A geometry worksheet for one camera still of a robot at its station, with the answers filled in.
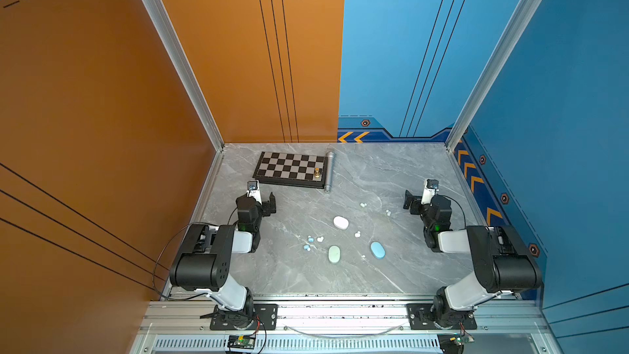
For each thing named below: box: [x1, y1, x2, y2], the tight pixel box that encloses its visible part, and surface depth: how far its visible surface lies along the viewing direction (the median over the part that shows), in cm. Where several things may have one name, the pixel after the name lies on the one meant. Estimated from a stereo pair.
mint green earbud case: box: [327, 244, 342, 265], surface depth 86 cm
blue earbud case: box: [370, 241, 386, 260], surface depth 87 cm
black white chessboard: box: [252, 151, 329, 189], surface depth 108 cm
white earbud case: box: [333, 216, 349, 230], surface depth 94 cm
